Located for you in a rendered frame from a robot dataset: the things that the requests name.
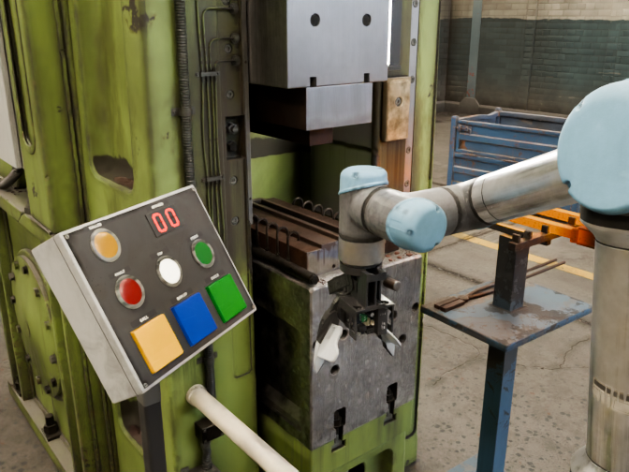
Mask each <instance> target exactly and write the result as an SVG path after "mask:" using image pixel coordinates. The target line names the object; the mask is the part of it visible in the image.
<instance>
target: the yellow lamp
mask: <svg viewBox="0 0 629 472"><path fill-rule="evenodd" d="M95 248H96V250H97V252H98V253H99V254H100V255H101V256H103V257H105V258H113V257H114V256H115V255H116V254H117V252H118V244H117V242H116V240H115V239H114V238H113V236H111V235H110V234H109V233H107V232H99V233H98V234H97V235H96V236H95Z"/></svg>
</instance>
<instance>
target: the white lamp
mask: <svg viewBox="0 0 629 472"><path fill-rule="evenodd" d="M160 272H161V274H162V276H163V277H164V279H165V280H167V281H168V282H170V283H175V282H177V281H178V280H179V278H180V270H179V268H178V266H177V264H176V263H175V262H174V261H173V260H171V259H164V260H163V261H162V262H161V264H160Z"/></svg>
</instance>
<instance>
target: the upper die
mask: <svg viewBox="0 0 629 472"><path fill-rule="evenodd" d="M248 86H249V115H250V119H253V120H258V121H261V122H266V123H271V124H275V125H283V126H287V127H292V128H296V129H300V130H305V131H309V130H317V129H323V128H331V127H337V126H345V125H358V124H365V123H370V122H371V121H372V98H373V83H372V82H364V83H352V84H340V85H329V86H317V87H314V86H310V87H306V88H295V89H285V88H278V87H271V86H264V85H257V84H251V83H248Z"/></svg>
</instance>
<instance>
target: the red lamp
mask: <svg viewBox="0 0 629 472"><path fill-rule="evenodd" d="M119 289H120V294H121V297H122V298H123V300H124V301H125V302H127V303H129V304H137V303H139V302H140V300H141V297H142V291H141V288H140V286H139V284H138V283H137V282H136V281H135V280H133V279H130V278H126V279H125V280H123V281H122V282H121V284H120V287H119Z"/></svg>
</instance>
